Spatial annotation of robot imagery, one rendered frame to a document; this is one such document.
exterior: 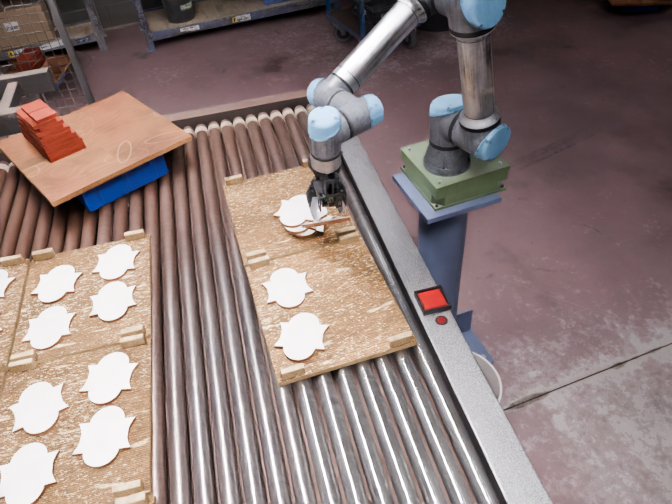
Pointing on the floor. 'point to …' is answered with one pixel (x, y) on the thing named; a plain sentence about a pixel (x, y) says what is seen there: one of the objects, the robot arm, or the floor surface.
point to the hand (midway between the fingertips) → (326, 211)
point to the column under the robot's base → (446, 249)
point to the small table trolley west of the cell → (348, 22)
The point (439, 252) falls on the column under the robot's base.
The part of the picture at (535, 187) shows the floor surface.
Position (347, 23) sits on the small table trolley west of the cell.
